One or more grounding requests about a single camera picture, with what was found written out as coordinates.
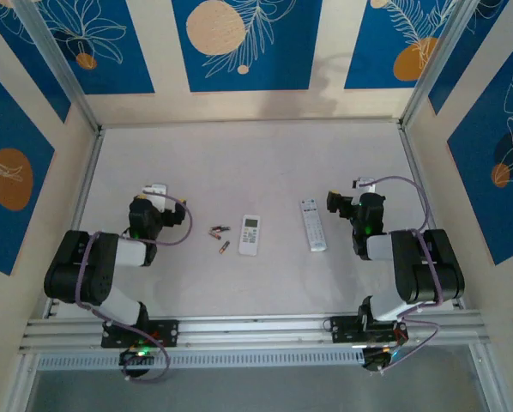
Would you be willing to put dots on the long white remote control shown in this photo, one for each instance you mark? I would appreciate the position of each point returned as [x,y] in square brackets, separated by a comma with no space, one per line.
[313,225]

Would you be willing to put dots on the small AAA battery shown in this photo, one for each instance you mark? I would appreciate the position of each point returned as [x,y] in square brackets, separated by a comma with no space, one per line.
[221,228]
[224,247]
[214,234]

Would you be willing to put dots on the short white remote control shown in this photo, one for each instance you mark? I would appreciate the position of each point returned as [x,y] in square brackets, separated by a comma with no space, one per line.
[249,236]

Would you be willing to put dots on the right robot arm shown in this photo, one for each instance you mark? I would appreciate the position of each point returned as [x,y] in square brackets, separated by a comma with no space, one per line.
[436,266]

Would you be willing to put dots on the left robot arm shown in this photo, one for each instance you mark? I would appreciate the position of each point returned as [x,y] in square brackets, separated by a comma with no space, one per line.
[68,274]

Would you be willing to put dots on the black controller board with led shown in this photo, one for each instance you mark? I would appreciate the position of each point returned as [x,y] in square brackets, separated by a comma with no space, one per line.
[376,360]
[136,356]

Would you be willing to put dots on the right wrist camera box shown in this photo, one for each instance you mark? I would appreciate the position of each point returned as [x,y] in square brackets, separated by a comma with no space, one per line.
[363,182]

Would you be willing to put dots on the aluminium table side rail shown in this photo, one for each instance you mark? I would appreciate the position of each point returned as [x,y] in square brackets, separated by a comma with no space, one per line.
[416,163]
[81,197]

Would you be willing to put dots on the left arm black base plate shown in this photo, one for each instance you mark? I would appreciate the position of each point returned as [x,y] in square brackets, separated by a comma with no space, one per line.
[166,332]

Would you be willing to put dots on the thin aluminium table edge rail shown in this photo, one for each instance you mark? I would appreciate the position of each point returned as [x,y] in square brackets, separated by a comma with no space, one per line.
[252,123]

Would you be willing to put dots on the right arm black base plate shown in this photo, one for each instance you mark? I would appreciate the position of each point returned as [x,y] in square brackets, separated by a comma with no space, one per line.
[342,329]

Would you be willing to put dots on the wide aluminium mounting rail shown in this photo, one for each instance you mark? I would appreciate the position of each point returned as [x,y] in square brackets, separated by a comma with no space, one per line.
[261,330]

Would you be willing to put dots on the aluminium frame post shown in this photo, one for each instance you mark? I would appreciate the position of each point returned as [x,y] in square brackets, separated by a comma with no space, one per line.
[436,64]
[61,64]

